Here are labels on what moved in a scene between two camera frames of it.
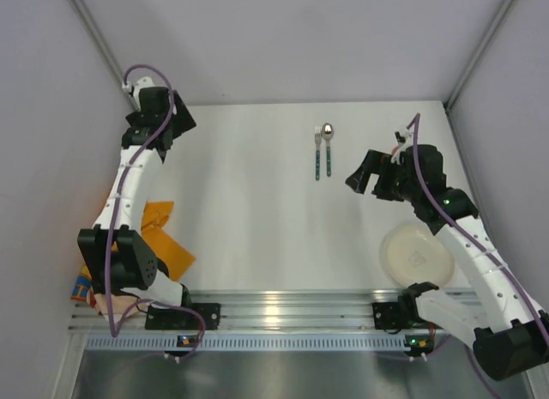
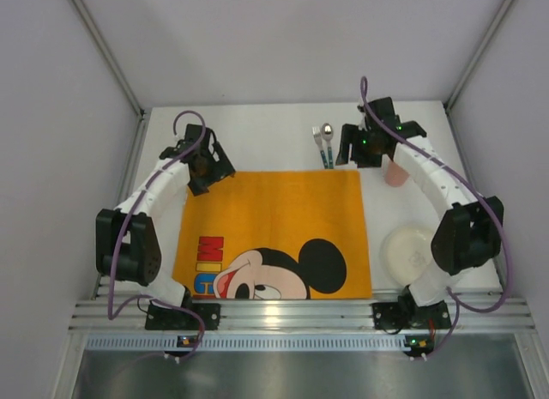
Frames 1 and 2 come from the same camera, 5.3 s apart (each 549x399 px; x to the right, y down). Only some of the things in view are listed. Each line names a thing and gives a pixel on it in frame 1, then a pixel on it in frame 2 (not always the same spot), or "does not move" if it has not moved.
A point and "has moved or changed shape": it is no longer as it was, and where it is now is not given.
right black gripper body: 383,178 to 360,148
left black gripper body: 181,117 to 213,173
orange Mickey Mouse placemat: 171,252 to 298,234
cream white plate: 411,253 does not move
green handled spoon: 328,133 does not move
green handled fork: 317,135 has moved or changed shape
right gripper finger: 371,165 to 350,135
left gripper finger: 184,120 to 198,186
